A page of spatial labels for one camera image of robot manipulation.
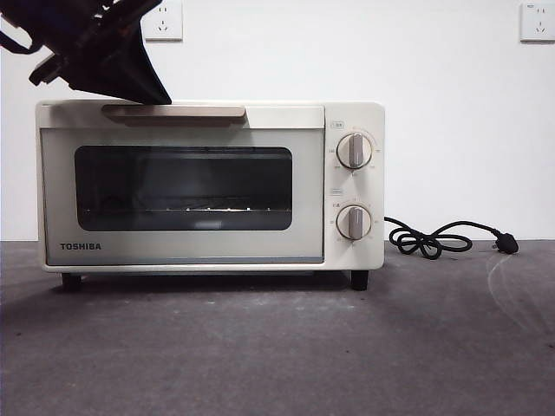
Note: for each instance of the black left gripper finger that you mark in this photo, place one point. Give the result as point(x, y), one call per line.
point(108, 73)
point(149, 69)

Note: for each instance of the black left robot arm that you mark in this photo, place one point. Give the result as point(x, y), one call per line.
point(78, 19)

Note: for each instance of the cream Toshiba toaster oven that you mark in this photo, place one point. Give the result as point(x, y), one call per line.
point(375, 190)

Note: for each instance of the temperature knob with beige grip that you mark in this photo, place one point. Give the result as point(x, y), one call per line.
point(355, 151)

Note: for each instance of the timer knob with beige grip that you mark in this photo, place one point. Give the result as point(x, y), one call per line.
point(355, 222)

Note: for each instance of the white wall socket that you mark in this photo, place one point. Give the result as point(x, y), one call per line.
point(538, 22)
point(171, 26)

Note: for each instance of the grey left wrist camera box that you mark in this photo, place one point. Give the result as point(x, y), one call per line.
point(45, 71)

